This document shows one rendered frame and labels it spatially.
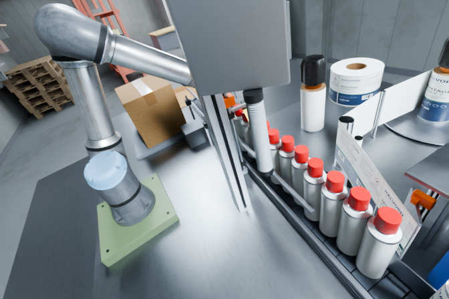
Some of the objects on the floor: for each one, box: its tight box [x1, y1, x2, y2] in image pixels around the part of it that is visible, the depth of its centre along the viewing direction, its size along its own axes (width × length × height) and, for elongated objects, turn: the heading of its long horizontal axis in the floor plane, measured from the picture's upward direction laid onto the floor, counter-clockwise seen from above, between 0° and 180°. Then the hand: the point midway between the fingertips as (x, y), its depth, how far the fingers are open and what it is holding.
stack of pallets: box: [1, 55, 76, 119], centre depth 484 cm, size 136×93×100 cm
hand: (240, 133), depth 86 cm, fingers closed, pressing on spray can
